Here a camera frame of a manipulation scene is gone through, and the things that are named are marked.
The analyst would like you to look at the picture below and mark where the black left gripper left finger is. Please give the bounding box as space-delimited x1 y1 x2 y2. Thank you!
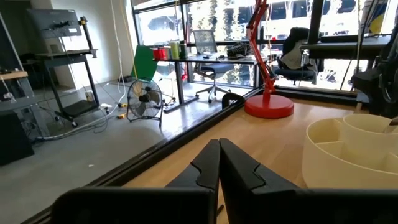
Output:
51 139 221 224

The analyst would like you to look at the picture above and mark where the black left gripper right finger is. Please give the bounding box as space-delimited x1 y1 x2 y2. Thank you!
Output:
219 138 398 224

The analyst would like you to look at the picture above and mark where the cream round divided organizer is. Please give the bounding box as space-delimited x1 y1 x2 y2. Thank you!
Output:
301 113 398 190

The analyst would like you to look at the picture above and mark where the red desk lamp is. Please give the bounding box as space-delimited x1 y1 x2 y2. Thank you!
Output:
244 0 295 119

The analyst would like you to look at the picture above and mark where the black floor fan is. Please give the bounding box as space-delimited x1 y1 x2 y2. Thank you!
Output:
126 78 165 128

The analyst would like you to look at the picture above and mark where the black office desk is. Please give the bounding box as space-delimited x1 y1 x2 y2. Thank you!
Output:
154 52 270 113

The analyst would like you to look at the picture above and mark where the black office chair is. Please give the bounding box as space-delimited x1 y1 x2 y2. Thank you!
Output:
273 27 324 86

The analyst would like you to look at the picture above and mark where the green board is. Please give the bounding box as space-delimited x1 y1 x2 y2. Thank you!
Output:
130 45 159 82

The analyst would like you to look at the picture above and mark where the light green cup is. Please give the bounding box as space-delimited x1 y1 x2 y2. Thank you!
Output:
169 41 180 60

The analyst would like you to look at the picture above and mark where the red cup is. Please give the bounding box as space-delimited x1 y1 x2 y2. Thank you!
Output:
152 47 168 61

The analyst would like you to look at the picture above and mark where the grey mesh office chair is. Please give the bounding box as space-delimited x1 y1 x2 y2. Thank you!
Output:
191 29 233 104

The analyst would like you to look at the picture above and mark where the black rolling stand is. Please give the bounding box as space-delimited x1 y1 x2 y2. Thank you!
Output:
34 17 108 128

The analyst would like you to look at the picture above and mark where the dark floor cabinet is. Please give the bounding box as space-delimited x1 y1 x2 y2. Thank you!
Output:
0 110 35 166

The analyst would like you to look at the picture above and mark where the black monitor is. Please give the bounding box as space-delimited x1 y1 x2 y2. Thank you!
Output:
26 8 83 40

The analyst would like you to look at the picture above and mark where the black frame hook bracket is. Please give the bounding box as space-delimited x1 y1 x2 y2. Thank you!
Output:
221 92 246 110

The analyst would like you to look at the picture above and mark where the black cable bundle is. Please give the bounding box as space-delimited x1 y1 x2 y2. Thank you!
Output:
226 42 254 59

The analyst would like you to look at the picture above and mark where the floor cable bundle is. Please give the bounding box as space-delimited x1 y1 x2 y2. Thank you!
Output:
35 102 128 141

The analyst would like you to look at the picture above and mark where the white hanging cable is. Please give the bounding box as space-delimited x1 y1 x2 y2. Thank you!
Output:
109 0 127 106

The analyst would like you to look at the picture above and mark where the grey desk with black post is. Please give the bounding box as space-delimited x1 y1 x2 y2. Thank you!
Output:
300 0 392 60

